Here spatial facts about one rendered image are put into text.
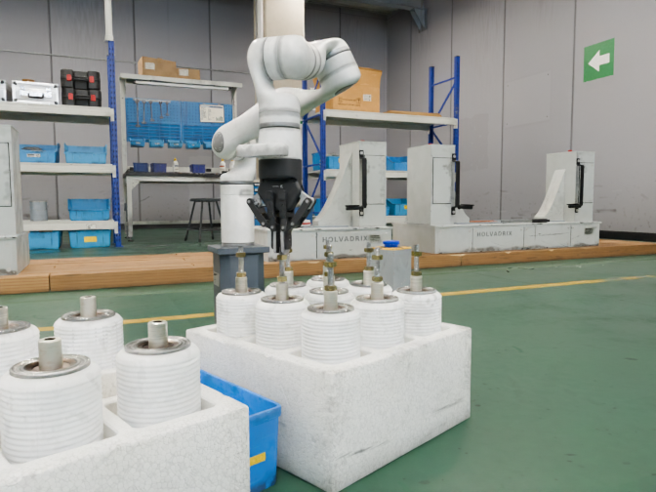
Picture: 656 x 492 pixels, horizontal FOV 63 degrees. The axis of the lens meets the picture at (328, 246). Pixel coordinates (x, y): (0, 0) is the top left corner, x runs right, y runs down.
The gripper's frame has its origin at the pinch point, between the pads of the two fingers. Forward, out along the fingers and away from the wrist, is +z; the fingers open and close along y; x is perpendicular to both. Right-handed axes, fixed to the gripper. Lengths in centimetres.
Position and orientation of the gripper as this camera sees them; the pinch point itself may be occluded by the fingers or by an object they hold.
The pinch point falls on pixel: (281, 241)
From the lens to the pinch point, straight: 94.1
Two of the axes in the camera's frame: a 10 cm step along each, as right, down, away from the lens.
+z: 0.1, 10.0, 0.8
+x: -4.0, 0.8, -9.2
